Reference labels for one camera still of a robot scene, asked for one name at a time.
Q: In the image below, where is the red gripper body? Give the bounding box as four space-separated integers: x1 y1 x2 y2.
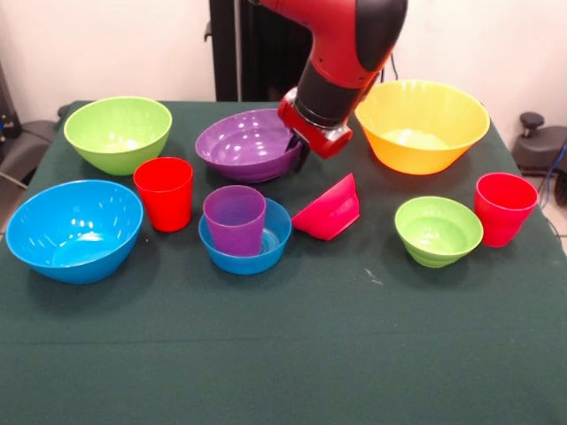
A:
277 87 354 160

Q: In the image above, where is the purple bowl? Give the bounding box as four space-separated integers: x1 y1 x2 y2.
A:
194 108 304 184

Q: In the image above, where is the small pink bowl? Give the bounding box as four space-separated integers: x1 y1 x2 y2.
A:
291 172 361 242

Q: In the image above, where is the small blue bowl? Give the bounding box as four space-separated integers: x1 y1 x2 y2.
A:
198 197 293 276

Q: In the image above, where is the purple cup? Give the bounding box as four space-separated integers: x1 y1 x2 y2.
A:
202 185 268 258

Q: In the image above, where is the large yellow bowl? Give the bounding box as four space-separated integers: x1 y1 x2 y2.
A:
353 79 491 176

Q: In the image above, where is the red cup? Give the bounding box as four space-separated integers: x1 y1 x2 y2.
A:
474 172 540 249
133 156 195 233

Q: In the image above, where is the small green bowl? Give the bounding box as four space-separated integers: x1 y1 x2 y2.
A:
394 196 485 269

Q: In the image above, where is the dark green tablecloth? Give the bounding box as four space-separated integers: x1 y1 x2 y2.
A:
0 100 567 425

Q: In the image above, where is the large green bowl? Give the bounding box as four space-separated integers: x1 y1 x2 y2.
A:
63 96 174 177

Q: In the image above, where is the black knob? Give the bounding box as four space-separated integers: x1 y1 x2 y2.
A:
519 112 546 139

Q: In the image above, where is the grey stand base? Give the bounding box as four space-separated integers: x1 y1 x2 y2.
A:
513 126 567 178
0 119 58 187

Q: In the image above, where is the large blue bowl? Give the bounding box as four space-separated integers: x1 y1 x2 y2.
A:
5 179 144 284

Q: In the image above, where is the black equipment box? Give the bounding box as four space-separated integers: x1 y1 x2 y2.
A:
0 61 22 143

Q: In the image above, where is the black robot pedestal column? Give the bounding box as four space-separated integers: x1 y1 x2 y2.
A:
204 0 320 103

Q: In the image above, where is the blue cable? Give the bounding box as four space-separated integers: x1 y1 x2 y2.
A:
542 140 567 205

